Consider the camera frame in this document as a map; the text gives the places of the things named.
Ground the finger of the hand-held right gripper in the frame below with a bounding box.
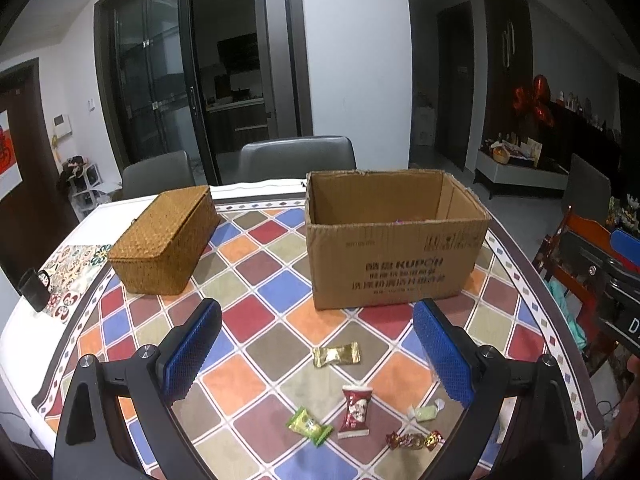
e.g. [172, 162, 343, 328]
[612, 228, 640, 261]
[557, 231, 621, 283]

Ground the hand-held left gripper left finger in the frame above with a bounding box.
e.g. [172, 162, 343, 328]
[52, 297, 223, 480]

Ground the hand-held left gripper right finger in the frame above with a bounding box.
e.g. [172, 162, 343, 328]
[412, 297, 583, 480]

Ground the pale green candy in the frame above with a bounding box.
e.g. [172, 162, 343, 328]
[407, 400, 446, 422]

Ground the red and gold candy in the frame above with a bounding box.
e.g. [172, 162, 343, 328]
[385, 430, 444, 452]

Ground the red candy packet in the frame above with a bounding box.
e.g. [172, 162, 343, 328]
[337, 385, 373, 440]

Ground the brown cardboard box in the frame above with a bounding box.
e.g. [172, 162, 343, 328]
[305, 169, 492, 311]

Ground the person's right hand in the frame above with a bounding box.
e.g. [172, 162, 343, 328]
[621, 354, 640, 411]

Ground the wooden chair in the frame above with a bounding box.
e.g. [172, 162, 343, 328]
[532, 205, 626, 377]

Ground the teal cloth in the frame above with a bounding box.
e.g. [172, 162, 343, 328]
[547, 280, 587, 352]

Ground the grey upholstered chair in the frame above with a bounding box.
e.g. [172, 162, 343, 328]
[562, 153, 612, 221]

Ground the colourful checkered tablecloth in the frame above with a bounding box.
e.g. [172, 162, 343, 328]
[32, 194, 606, 480]

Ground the low white bench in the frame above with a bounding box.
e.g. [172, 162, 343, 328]
[474, 150, 570, 200]

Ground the dark sideboard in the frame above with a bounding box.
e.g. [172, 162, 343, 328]
[545, 100, 621, 177]

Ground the woven wicker basket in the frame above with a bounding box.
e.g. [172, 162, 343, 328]
[107, 185, 221, 296]

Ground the clutter on bench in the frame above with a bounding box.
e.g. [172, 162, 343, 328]
[487, 132, 543, 167]

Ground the patterned placemat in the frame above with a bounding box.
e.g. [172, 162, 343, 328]
[40, 244, 113, 318]

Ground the red foil balloon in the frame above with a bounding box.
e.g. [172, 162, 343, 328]
[512, 75, 556, 128]

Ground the black mug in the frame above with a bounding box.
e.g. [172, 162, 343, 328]
[17, 268, 51, 313]

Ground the small grey dining chair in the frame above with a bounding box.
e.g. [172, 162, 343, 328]
[121, 150, 196, 201]

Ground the white shoe shelf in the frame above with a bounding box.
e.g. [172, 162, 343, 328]
[57, 155, 101, 221]

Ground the tall wooden cabinet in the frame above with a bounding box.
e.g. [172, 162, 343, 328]
[482, 0, 533, 151]

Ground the dark interior door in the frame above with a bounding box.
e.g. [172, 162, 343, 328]
[437, 2, 475, 171]

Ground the wide grey dining chair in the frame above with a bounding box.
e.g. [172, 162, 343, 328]
[237, 136, 357, 184]

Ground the brown entrance door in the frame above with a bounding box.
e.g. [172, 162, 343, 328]
[0, 57, 66, 271]

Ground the red door poster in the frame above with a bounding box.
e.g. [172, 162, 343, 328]
[0, 107, 23, 196]

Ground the sliding glass door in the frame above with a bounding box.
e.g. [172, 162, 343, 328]
[95, 0, 221, 186]

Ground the black range hood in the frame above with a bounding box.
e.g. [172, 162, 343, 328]
[217, 34, 260, 71]

